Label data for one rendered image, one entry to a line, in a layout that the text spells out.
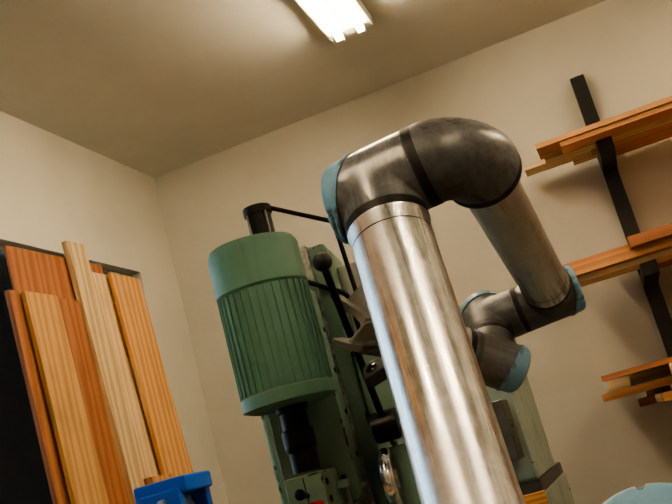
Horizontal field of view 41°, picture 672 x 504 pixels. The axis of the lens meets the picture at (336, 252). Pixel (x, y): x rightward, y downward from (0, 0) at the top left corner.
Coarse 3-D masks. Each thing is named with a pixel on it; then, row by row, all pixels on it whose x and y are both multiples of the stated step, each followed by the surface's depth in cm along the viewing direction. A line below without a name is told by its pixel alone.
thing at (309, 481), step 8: (320, 472) 155; (328, 472) 161; (336, 472) 168; (288, 480) 156; (296, 480) 156; (304, 480) 156; (312, 480) 155; (320, 480) 155; (328, 480) 157; (336, 480) 165; (288, 488) 156; (296, 488) 156; (304, 488) 155; (312, 488) 155; (320, 488) 155; (328, 488) 157; (336, 488) 163; (288, 496) 156; (312, 496) 155; (320, 496) 155; (328, 496) 155; (336, 496) 161
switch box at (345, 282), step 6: (354, 264) 194; (342, 270) 194; (354, 270) 194; (342, 276) 194; (348, 276) 194; (354, 276) 194; (342, 282) 194; (348, 282) 194; (360, 282) 193; (342, 288) 194; (348, 288) 193; (354, 324) 192; (354, 330) 192
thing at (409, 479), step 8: (392, 448) 173; (400, 448) 173; (400, 456) 173; (400, 464) 173; (408, 464) 172; (400, 472) 172; (408, 472) 172; (408, 480) 172; (408, 488) 172; (416, 488) 171; (408, 496) 171; (416, 496) 171
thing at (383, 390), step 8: (352, 352) 181; (368, 360) 180; (360, 376) 179; (384, 384) 178; (368, 392) 178; (384, 392) 178; (368, 400) 178; (384, 400) 178; (392, 400) 177; (368, 408) 178; (384, 408) 177
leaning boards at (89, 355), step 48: (48, 288) 325; (96, 288) 353; (48, 336) 305; (96, 336) 335; (144, 336) 367; (48, 384) 295; (96, 384) 327; (144, 384) 352; (48, 432) 290; (96, 432) 315; (144, 432) 346; (48, 480) 283; (96, 480) 299; (144, 480) 320
